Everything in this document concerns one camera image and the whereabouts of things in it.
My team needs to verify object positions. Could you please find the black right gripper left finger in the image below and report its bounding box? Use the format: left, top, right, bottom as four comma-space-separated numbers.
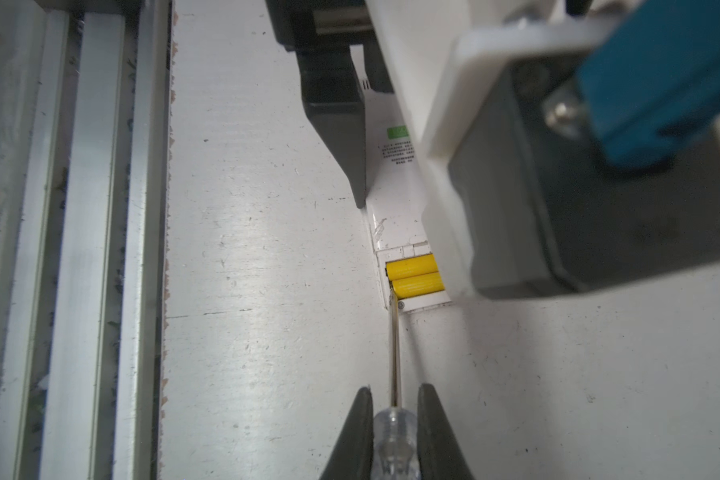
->
319, 386, 374, 480

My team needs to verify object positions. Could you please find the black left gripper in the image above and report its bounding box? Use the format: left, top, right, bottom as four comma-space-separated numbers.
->
266, 0, 393, 209

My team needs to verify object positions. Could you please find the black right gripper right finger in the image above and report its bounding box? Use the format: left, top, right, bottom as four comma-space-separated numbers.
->
417, 383, 474, 480

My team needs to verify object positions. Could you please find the clear handle screwdriver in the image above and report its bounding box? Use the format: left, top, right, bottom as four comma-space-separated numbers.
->
389, 286, 421, 479

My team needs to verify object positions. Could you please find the white air conditioner remote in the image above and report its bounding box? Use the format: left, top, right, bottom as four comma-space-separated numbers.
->
361, 78, 432, 306

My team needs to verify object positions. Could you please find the yellow battery lower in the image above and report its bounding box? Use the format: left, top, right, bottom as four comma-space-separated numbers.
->
391, 272, 445, 299

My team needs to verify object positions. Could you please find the yellow battery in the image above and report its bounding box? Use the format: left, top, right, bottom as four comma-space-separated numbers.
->
385, 254, 439, 282
391, 272, 445, 299

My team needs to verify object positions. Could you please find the yellow battery upper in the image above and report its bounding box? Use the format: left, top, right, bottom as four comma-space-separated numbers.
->
385, 254, 439, 282

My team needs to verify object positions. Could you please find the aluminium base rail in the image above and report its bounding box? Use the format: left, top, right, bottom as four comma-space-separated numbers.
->
0, 1, 171, 479

